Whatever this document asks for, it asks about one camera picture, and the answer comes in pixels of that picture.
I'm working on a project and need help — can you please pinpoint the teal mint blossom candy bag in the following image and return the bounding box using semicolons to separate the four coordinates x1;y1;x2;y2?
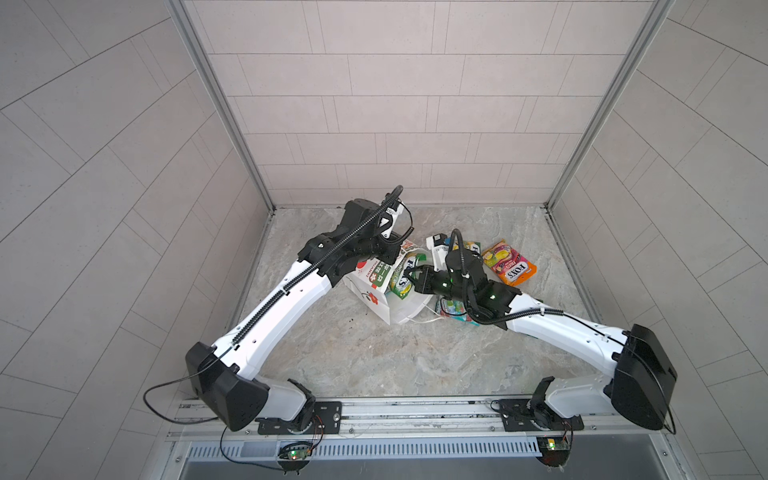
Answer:
435;297;476;324

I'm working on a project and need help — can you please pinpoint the white floral paper bag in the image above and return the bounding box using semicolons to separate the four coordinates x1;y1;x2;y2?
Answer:
343;240;435;325

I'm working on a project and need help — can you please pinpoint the orange Fox's candy bag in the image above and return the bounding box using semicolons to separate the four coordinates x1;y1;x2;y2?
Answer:
482;239;537;287

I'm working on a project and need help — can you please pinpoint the green spring tea candy bag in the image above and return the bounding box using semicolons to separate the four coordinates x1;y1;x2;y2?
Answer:
449;241;482;255

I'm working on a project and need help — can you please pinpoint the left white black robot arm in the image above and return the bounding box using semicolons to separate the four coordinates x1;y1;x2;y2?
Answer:
185;192;408;432

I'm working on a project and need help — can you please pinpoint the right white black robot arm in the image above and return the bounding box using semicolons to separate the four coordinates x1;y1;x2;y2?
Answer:
404;250;678;433

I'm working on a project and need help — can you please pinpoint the white ventilation grille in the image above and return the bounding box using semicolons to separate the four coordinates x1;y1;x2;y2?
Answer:
187;437;542;462

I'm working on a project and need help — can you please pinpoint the right controller board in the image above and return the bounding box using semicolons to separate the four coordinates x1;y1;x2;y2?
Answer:
536;437;571;468

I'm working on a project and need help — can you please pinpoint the controller board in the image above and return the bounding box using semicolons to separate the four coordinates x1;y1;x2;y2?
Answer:
277;441;314;461
536;437;571;468

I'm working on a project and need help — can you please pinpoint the left controller board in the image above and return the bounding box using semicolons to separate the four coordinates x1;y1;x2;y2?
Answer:
277;441;314;461

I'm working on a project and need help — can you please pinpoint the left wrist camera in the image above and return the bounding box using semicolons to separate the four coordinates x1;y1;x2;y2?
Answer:
377;203;404;239

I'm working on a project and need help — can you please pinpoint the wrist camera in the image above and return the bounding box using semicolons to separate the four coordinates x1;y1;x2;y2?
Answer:
426;233;450;271
377;203;404;239

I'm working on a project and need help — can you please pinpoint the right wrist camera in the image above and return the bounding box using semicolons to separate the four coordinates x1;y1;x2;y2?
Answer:
426;233;450;271

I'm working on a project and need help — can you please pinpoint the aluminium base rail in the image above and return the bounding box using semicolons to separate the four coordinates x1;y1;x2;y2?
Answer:
165;393;671;444

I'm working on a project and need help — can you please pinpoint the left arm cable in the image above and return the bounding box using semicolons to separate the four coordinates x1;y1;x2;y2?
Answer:
142;365;223;426

